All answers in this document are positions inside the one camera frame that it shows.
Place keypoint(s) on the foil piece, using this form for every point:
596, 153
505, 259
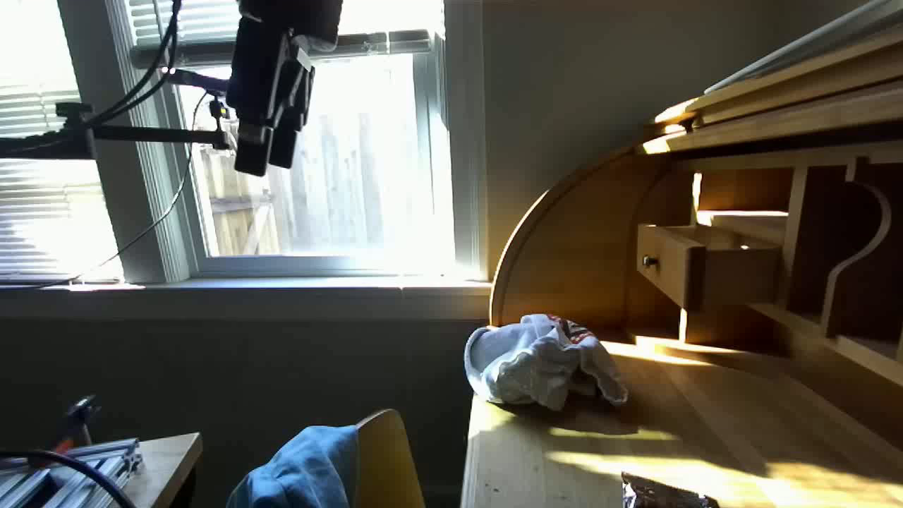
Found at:
642, 493

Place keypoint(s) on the crumpled white cloth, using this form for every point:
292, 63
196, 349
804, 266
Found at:
539, 359

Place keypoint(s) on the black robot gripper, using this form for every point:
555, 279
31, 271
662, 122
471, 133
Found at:
272, 75

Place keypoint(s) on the small wooden side table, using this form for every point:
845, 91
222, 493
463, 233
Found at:
167, 472

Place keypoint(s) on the blue cloth on chair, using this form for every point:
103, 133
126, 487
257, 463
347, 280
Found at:
313, 469

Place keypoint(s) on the yellow wooden chair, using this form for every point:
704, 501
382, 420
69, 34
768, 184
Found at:
388, 476

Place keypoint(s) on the small wooden drawer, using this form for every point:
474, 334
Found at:
700, 266

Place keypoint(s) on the wooden roll-top desk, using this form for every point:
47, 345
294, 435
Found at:
792, 401

